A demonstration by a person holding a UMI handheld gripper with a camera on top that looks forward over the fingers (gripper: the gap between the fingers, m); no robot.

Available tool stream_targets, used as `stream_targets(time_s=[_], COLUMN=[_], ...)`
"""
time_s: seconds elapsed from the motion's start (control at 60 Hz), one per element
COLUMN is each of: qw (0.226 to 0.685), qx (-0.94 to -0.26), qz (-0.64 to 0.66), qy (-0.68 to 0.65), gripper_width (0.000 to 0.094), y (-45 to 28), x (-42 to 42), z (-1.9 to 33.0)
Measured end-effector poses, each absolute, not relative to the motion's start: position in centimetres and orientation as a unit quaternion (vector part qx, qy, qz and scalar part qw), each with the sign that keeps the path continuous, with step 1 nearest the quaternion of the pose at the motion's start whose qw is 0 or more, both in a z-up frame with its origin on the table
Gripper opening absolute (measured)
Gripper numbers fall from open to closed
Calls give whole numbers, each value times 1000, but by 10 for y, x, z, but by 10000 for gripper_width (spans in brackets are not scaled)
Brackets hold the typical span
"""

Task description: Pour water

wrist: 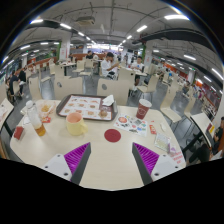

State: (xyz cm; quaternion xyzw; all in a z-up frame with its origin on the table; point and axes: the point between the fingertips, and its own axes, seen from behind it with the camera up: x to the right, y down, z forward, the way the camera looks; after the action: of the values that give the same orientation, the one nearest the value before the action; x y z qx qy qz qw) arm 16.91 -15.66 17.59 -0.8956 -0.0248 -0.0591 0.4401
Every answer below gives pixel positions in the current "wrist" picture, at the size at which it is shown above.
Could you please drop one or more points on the small printed leaflet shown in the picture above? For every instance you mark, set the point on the small printed leaflet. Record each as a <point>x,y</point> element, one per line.
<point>162,142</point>

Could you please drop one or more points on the red white flyer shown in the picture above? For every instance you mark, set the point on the red white flyer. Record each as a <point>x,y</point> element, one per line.
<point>177,156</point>

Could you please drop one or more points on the dark brown food tray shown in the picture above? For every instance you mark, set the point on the dark brown food tray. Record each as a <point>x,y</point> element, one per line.
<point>90,107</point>

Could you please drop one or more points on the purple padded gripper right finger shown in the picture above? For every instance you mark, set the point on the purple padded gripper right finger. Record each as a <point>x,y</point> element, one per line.
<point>151,165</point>

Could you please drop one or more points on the seated person in white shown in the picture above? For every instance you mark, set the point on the seated person in white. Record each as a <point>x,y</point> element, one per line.
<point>138,65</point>

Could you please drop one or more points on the person in black left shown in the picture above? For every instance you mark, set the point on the person in black left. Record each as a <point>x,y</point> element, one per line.
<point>16,79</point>

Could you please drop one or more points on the man in white shirt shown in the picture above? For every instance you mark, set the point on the man in white shirt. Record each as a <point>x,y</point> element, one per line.
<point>107,66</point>

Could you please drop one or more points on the yellow ceramic mug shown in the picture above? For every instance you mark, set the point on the yellow ceramic mug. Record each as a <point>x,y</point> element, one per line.
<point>75,124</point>

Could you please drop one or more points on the red paper cup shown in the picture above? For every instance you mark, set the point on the red paper cup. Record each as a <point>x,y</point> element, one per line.
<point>143,107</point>

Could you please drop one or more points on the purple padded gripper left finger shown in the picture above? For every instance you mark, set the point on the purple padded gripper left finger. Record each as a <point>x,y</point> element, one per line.
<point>70,166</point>

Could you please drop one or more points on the clear plastic food bag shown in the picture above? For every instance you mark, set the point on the clear plastic food bag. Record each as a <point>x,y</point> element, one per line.
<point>45,108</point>

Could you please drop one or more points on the beige chair left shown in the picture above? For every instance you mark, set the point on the beige chair left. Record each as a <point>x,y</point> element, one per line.
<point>66,86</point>

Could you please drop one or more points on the red round coaster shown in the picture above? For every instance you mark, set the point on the red round coaster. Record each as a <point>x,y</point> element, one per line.
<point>112,135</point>

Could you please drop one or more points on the small red ketchup sachet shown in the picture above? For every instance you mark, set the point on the small red ketchup sachet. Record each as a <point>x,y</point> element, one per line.
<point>152,129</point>

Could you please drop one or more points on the small red packet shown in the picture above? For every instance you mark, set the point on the small red packet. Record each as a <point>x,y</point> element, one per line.
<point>19,130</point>

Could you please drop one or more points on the plastic bottle with amber drink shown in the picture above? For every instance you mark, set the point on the plastic bottle with amber drink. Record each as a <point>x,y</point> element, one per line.
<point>35,119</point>

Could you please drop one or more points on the crumpled white napkin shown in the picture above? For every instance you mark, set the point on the crumpled white napkin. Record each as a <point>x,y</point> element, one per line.
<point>108,101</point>

